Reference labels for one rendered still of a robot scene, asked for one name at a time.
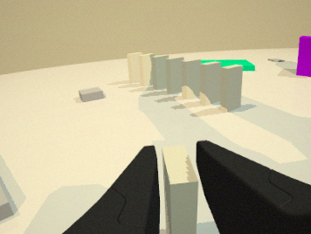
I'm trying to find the purple block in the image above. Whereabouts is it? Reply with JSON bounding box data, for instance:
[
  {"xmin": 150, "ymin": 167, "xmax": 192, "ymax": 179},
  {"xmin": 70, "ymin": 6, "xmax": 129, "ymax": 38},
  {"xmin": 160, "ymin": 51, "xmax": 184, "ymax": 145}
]
[{"xmin": 296, "ymin": 36, "xmax": 311, "ymax": 78}]

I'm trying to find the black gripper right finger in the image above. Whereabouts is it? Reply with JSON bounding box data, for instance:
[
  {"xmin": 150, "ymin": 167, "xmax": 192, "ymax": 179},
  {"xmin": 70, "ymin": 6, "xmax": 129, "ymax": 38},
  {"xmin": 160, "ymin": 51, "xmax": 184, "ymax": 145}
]
[{"xmin": 196, "ymin": 141, "xmax": 311, "ymax": 234}]

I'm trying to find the green flat rectangular block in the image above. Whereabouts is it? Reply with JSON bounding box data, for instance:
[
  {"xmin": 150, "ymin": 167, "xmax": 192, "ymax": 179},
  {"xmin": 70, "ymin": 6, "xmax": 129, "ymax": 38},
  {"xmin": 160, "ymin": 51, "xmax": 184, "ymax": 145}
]
[{"xmin": 202, "ymin": 59, "xmax": 255, "ymax": 72}]

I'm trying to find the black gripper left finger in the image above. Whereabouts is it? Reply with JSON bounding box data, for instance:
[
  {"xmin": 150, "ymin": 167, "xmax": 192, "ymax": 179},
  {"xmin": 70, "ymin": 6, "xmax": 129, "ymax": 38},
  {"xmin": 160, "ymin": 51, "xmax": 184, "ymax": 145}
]
[{"xmin": 61, "ymin": 145, "xmax": 160, "ymax": 234}]

